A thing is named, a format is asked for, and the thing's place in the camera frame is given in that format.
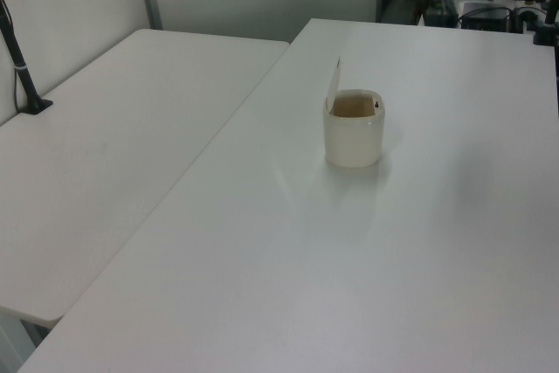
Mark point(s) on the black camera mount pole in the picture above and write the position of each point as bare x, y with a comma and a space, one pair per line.
19, 68

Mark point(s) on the cream trash bin lid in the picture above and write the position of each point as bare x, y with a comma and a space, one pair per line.
335, 82

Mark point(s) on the cream plastic trash bin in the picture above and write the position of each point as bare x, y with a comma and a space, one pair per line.
354, 141

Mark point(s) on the black table clamp mount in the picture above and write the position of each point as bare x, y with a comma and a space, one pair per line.
546, 34

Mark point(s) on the black electronics box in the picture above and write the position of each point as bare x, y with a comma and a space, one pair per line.
485, 17

